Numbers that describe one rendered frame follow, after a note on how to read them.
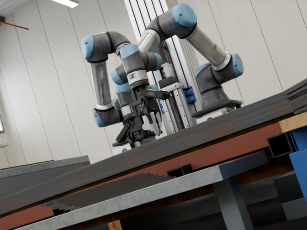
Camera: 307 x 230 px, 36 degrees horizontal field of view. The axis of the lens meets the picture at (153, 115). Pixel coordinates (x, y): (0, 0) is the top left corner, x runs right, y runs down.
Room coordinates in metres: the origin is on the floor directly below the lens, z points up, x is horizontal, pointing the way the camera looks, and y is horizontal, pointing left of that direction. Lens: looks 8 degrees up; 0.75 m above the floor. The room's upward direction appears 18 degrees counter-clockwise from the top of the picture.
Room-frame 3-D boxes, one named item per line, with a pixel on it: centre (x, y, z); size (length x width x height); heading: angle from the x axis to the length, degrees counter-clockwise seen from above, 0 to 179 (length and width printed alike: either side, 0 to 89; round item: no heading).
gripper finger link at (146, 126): (1.74, 0.03, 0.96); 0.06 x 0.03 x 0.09; 58
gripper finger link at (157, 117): (1.77, 0.01, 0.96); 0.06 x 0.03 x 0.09; 58
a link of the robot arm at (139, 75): (1.75, 0.02, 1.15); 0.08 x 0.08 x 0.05
